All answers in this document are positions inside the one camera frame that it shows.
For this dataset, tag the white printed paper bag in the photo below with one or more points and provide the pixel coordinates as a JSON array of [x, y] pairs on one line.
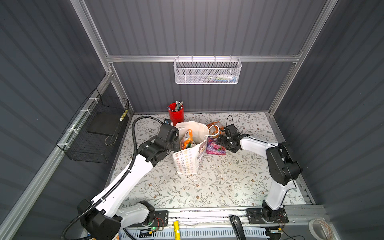
[[188, 161]]

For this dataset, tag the orange yellow Fox's packet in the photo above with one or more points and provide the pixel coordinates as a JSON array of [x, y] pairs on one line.
[[187, 140]]

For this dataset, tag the red pen cup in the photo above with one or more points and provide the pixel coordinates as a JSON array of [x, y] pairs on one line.
[[177, 117]]

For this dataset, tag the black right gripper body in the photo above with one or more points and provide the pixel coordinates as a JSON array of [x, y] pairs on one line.
[[225, 142]]

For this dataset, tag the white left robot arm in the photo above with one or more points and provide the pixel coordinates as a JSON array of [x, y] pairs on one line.
[[101, 216]]

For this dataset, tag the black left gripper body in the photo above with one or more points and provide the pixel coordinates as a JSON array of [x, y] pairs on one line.
[[175, 146]]

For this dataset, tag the white tape roll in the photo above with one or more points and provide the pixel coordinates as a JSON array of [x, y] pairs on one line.
[[320, 230]]

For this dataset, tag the white wire mesh basket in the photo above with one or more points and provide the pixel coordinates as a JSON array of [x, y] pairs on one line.
[[207, 71]]

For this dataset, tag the pens in cup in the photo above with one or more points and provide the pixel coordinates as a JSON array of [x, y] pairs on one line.
[[176, 106]]

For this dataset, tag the orange snack packet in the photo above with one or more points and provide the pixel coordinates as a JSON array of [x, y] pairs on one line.
[[216, 129]]

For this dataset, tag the black handle tool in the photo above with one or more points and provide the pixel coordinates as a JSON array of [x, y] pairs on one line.
[[238, 227]]

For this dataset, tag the purple Fox's candy packet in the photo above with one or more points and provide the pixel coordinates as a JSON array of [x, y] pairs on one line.
[[214, 149]]

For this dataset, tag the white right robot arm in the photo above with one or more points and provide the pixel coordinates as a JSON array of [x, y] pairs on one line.
[[283, 169]]

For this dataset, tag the black wire basket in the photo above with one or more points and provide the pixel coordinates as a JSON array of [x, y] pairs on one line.
[[94, 134]]

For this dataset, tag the yellow marker in basket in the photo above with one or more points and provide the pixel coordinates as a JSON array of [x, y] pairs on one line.
[[123, 115]]

